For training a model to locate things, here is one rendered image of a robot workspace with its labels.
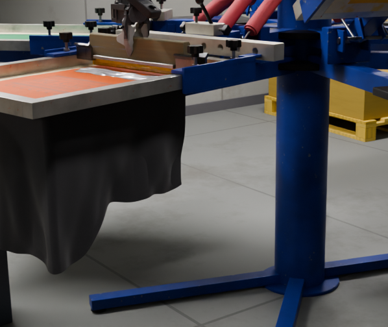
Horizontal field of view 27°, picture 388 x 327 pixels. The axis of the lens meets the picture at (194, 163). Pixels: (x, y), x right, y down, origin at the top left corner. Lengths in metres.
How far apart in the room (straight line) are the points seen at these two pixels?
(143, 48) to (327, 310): 1.27
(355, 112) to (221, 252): 2.30
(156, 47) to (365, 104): 3.36
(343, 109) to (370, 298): 2.70
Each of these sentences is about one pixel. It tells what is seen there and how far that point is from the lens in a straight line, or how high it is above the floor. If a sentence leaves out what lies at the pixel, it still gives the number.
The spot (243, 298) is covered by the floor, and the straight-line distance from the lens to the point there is 3.18.
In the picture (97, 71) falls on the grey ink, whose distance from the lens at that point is 2.45.
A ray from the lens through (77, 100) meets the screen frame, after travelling 1.94.
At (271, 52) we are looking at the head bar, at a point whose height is 1.02.
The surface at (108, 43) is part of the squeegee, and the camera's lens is 2.52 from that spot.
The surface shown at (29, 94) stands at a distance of 2.16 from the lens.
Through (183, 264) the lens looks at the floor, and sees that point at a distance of 3.50.
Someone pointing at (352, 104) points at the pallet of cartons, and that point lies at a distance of 5.67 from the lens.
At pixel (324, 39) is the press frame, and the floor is 1.01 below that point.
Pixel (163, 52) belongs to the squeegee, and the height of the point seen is 1.03.
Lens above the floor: 1.34
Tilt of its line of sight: 15 degrees down
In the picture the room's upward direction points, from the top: 1 degrees counter-clockwise
